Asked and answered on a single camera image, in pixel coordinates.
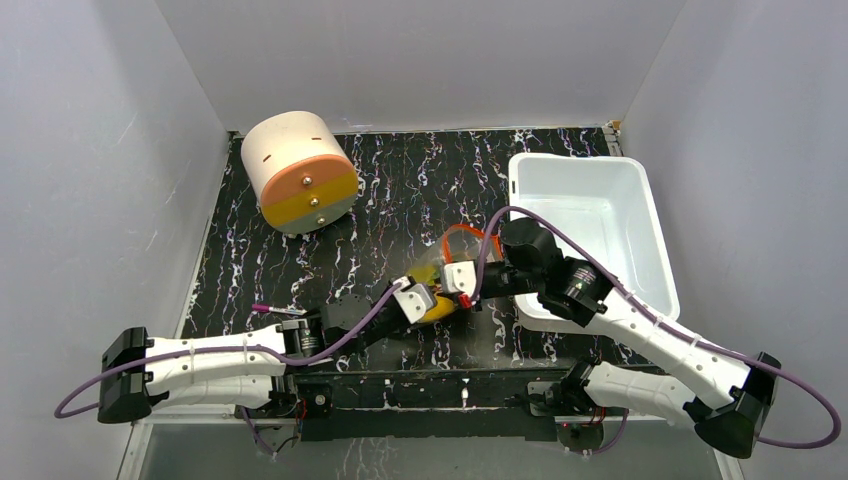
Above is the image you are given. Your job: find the yellow bell pepper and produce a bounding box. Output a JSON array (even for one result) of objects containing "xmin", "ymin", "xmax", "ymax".
[
  {"xmin": 419, "ymin": 296, "xmax": 457, "ymax": 324},
  {"xmin": 405, "ymin": 261, "xmax": 444, "ymax": 288}
]

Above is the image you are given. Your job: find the cream orange cylinder container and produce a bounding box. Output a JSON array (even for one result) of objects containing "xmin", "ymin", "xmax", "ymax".
[{"xmin": 240, "ymin": 111, "xmax": 359, "ymax": 236}]

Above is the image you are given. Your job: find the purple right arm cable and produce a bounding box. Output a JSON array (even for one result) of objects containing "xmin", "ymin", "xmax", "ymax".
[{"xmin": 466, "ymin": 205, "xmax": 843, "ymax": 450}]

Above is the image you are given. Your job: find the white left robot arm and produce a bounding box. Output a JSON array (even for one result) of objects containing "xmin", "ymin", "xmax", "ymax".
[{"xmin": 97, "ymin": 291, "xmax": 433, "ymax": 424}]

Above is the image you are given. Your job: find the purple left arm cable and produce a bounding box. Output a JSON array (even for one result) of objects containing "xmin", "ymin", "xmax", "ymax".
[{"xmin": 54, "ymin": 281, "xmax": 407, "ymax": 420}]

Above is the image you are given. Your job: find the clear zip bag orange zipper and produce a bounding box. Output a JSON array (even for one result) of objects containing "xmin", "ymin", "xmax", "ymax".
[{"xmin": 412, "ymin": 224, "xmax": 484, "ymax": 297}]

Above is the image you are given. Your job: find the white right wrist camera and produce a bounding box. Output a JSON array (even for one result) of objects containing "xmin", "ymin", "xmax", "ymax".
[{"xmin": 440, "ymin": 261, "xmax": 477, "ymax": 309}]

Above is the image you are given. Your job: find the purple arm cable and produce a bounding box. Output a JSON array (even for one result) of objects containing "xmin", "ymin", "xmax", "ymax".
[
  {"xmin": 54, "ymin": 281, "xmax": 407, "ymax": 420},
  {"xmin": 466, "ymin": 205, "xmax": 843, "ymax": 450}
]

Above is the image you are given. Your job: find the white plastic bin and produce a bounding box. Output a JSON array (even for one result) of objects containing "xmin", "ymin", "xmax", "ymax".
[{"xmin": 508, "ymin": 153, "xmax": 680, "ymax": 321}]

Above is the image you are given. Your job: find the small pen on table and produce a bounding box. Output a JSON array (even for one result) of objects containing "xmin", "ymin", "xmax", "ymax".
[{"xmin": 252, "ymin": 304, "xmax": 305, "ymax": 316}]

